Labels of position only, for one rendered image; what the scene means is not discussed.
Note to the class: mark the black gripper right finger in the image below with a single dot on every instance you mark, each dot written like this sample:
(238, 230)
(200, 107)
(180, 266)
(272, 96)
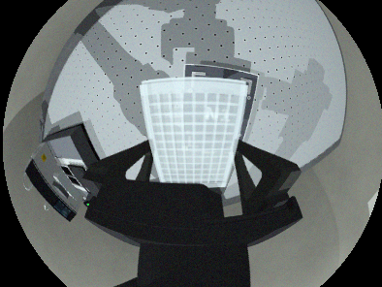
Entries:
(278, 175)

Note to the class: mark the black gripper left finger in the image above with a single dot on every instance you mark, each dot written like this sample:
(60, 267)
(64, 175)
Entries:
(119, 163)

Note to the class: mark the white well plate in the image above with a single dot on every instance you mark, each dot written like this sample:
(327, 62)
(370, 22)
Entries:
(205, 159)

